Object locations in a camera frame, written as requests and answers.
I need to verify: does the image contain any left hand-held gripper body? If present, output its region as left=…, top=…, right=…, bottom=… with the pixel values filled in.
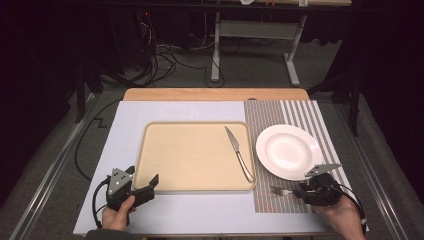
left=105, top=166, right=138, bottom=214

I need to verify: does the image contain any person's left hand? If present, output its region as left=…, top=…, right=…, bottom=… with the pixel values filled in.
left=100, top=195, right=138, bottom=232

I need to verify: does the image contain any metal floor rail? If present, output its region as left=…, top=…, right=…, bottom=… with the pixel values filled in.
left=9, top=93, right=97, bottom=240
left=334, top=103, right=414, bottom=240

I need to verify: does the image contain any grey striped placemat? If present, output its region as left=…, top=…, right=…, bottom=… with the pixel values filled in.
left=243, top=99, right=353, bottom=214

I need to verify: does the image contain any white metal stand frame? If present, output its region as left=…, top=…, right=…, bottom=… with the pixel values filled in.
left=210, top=11, right=308, bottom=88

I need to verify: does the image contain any person's right hand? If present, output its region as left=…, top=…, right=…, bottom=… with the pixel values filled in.
left=313, top=195, right=368, bottom=238

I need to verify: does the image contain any silver fork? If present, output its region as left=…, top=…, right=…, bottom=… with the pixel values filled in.
left=270, top=185, right=301, bottom=197

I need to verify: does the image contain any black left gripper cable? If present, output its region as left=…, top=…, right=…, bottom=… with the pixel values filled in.
left=91, top=177, right=111, bottom=230

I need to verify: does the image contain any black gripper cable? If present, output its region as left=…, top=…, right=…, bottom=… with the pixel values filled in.
left=331, top=182, right=368, bottom=228
left=91, top=177, right=111, bottom=230

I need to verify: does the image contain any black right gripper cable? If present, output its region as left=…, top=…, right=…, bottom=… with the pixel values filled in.
left=331, top=182, right=368, bottom=228

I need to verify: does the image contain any long black floor cable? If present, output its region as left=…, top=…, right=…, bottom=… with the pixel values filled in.
left=74, top=98, right=125, bottom=183

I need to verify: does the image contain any white round plate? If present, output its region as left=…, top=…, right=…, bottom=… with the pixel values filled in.
left=255, top=124, right=324, bottom=182

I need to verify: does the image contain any black stand leg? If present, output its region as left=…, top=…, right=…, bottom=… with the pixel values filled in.
left=73, top=61, right=105, bottom=125
left=306, top=71, right=364, bottom=138

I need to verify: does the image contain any beige plastic tray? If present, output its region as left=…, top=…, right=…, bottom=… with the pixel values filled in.
left=133, top=121, right=257, bottom=193

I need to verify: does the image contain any silver table knife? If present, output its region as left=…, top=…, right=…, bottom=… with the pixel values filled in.
left=224, top=125, right=255, bottom=184

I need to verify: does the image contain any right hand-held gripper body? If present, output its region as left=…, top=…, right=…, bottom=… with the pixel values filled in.
left=299, top=162, right=344, bottom=207

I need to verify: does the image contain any tangle of floor cables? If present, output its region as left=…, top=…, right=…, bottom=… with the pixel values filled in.
left=131, top=11, right=209, bottom=88

